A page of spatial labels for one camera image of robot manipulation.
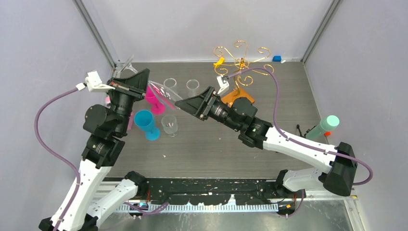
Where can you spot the blue cube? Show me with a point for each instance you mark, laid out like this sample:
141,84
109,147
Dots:
277,58

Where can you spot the mint green bottle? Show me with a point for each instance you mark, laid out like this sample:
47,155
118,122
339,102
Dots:
327,124

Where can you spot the clear wine glass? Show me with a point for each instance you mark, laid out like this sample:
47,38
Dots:
192,87
171,83

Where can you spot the small yellow block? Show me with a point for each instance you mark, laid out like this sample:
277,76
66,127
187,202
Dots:
219,62

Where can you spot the pink wine glass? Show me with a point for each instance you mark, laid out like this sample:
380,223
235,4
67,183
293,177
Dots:
157,108

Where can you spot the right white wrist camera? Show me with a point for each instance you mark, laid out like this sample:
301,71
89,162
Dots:
223,82

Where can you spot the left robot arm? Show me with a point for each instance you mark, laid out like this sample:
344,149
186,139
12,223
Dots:
107,127

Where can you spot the pink wedge stand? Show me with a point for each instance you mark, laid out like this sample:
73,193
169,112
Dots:
108,105

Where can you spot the gold wire wine glass rack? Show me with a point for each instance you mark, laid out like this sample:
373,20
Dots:
240,63

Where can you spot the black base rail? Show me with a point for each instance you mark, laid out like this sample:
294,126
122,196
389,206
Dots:
213,191

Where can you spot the orange wooden rack base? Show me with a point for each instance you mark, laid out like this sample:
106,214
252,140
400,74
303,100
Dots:
235,94

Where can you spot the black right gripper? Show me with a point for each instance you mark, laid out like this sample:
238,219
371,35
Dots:
201,105

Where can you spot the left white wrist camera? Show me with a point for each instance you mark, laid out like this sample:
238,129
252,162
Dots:
93,83

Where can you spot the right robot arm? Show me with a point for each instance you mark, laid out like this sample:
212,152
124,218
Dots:
333,167

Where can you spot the blue wine glass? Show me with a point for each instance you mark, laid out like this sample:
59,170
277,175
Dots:
144,120

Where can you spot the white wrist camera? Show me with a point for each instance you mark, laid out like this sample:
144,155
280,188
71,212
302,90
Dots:
93,83
223,82

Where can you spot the small black tripod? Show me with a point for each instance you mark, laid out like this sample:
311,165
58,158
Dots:
303,134

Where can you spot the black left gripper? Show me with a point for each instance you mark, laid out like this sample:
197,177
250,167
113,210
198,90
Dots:
134,85

